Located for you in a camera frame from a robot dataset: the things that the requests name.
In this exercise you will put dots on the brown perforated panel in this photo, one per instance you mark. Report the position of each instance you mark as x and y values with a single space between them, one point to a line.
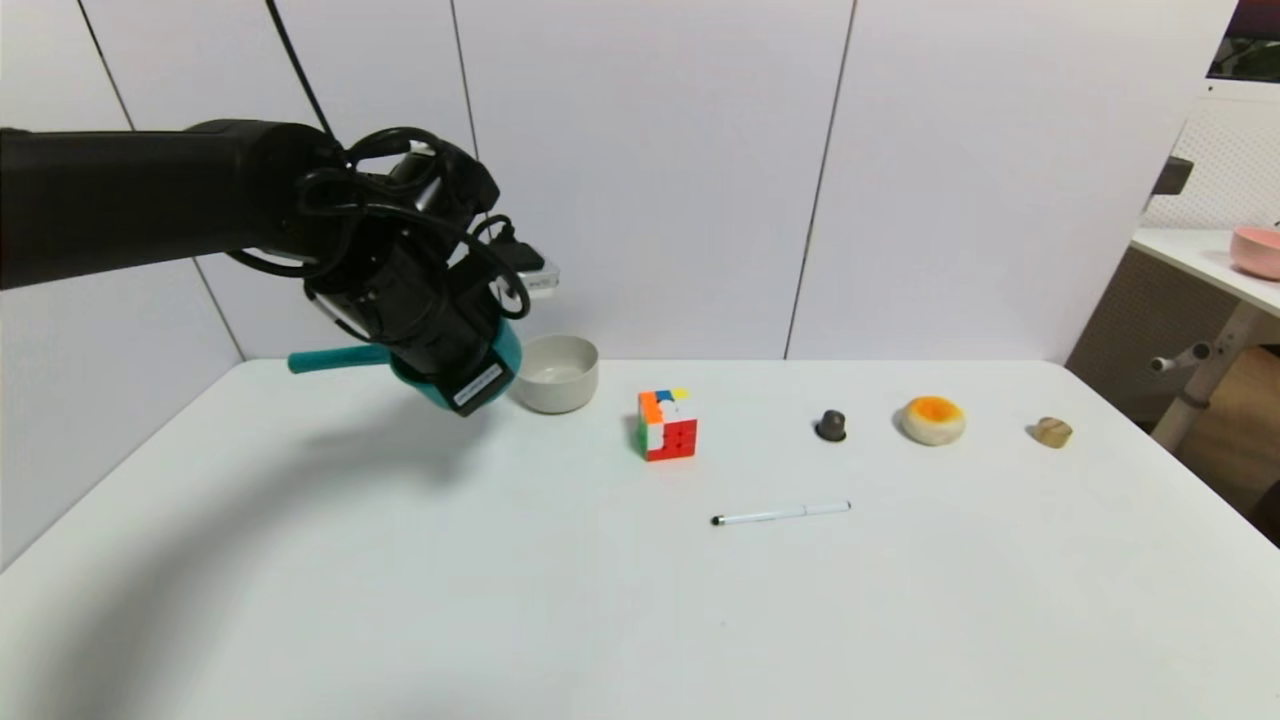
1130 330

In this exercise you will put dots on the black clamp bracket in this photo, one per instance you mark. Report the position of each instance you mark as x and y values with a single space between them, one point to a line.
1169 177

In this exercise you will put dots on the white perforated panel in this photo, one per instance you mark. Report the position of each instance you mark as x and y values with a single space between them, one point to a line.
1225 170

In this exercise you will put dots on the small dark grey cap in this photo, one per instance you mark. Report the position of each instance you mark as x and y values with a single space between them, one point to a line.
830 428

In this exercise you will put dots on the white side table top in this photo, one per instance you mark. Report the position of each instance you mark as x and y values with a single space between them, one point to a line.
1195 258

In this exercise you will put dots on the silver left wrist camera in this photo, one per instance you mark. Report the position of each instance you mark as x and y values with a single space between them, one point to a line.
535 272

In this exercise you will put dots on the small brown wooden nut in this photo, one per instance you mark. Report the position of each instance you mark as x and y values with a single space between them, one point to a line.
1052 433

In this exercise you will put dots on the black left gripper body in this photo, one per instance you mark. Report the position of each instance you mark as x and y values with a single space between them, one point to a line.
478 385

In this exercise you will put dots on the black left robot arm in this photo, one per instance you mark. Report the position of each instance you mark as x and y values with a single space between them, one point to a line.
120 200

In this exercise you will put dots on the white side table leg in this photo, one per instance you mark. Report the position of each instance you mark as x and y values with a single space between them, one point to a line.
1205 380

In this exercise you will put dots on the pink bowl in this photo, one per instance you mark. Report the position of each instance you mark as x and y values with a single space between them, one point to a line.
1256 254

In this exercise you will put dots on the beige ceramic bowl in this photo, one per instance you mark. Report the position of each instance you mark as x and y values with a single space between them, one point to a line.
560 380

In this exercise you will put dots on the round bun with orange top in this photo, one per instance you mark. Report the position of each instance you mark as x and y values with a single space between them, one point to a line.
932 421

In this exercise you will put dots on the multicolour puzzle cube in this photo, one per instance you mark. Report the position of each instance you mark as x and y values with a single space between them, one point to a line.
668 426

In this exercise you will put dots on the white stylus pen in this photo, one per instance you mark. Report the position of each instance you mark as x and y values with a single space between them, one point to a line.
780 514

